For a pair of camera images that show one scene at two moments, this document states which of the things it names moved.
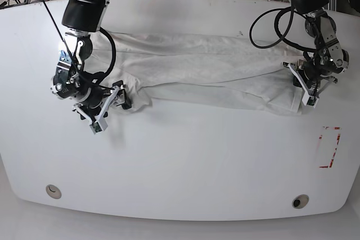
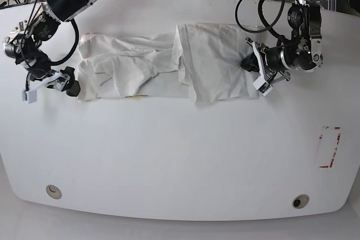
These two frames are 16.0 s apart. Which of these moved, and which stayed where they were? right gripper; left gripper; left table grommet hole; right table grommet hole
Moved: right gripper; left gripper
Stayed: right table grommet hole; left table grommet hole
